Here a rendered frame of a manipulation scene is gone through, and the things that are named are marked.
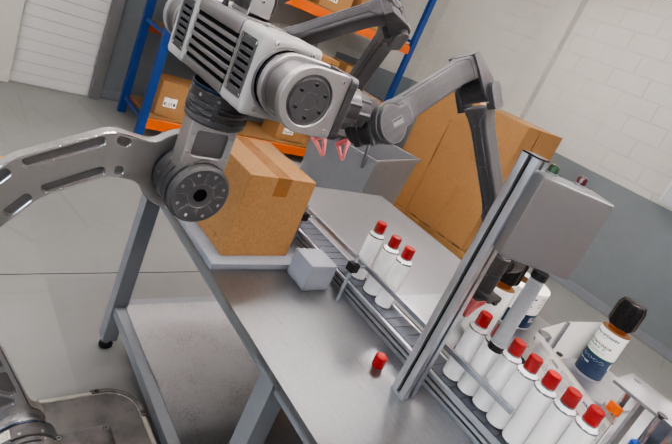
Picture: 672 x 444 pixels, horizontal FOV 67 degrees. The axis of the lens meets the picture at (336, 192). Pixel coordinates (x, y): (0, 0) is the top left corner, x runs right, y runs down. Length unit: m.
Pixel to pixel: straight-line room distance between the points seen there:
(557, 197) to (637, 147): 4.76
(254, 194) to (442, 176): 3.68
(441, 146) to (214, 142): 4.03
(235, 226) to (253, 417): 0.51
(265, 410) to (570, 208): 0.84
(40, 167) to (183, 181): 0.27
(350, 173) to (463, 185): 1.46
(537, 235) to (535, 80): 5.25
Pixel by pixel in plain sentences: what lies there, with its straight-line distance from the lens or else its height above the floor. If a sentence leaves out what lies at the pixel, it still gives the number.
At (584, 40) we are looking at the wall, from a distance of 6.36.
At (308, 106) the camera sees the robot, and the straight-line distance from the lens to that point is 0.89.
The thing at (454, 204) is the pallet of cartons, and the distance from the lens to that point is 4.94.
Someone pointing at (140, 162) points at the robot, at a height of 1.14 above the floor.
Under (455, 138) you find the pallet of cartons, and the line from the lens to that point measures 4.99.
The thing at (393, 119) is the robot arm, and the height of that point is 1.46.
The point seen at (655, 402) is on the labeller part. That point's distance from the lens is 1.34.
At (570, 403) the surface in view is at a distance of 1.29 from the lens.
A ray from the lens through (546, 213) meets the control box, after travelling 1.14.
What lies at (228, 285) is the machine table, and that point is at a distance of 1.46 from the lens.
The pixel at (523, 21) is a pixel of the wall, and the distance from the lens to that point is 6.79.
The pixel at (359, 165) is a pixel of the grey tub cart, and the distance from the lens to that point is 3.73.
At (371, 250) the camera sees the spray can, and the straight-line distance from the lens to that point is 1.61.
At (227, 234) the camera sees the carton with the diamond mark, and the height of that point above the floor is 0.92.
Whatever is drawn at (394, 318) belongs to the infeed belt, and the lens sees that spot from 1.56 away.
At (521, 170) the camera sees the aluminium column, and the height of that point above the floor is 1.46.
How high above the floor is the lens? 1.60
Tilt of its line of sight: 18 degrees down
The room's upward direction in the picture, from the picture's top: 24 degrees clockwise
